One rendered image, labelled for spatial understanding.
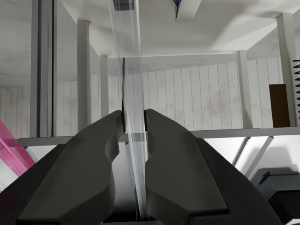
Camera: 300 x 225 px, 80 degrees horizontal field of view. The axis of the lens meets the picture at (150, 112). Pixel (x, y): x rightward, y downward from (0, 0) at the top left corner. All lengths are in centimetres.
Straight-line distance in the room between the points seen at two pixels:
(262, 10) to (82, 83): 59
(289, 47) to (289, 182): 53
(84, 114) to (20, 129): 393
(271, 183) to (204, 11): 52
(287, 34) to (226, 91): 235
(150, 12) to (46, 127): 43
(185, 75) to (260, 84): 110
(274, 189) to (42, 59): 48
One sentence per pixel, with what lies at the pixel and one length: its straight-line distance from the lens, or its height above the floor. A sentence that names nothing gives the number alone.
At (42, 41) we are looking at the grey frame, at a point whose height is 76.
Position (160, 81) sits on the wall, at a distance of 309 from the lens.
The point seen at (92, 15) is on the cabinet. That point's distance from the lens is 64.
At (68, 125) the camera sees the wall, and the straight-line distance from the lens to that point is 373.
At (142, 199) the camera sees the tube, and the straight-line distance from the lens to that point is 24.
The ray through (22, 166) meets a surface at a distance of 20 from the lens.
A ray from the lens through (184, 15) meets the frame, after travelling 56.
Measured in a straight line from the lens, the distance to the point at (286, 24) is 76.
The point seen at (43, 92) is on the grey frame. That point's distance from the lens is 47.
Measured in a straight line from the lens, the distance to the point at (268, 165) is 24.
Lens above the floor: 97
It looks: 5 degrees down
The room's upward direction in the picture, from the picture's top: 178 degrees clockwise
